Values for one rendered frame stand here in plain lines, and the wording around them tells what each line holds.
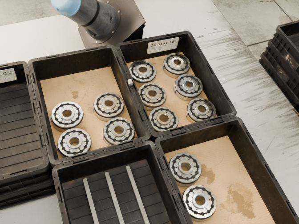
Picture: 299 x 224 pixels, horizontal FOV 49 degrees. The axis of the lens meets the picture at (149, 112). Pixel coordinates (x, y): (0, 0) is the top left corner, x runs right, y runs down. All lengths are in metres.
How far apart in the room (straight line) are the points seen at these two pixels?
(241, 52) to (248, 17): 1.40
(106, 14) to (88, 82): 0.30
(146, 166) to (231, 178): 0.27
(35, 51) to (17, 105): 0.39
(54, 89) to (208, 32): 0.82
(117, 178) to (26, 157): 0.29
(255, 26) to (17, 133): 2.26
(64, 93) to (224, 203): 0.65
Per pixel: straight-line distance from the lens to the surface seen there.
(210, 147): 1.11
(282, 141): 1.40
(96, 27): 1.33
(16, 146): 1.10
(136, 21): 1.30
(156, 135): 0.98
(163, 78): 1.24
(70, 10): 1.26
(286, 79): 2.05
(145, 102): 1.12
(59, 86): 1.20
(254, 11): 3.09
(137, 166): 1.04
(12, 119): 1.16
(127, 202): 1.00
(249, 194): 1.09
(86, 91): 1.18
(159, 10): 1.71
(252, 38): 2.82
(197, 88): 1.19
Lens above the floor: 1.78
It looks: 57 degrees down
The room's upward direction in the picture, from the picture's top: 11 degrees clockwise
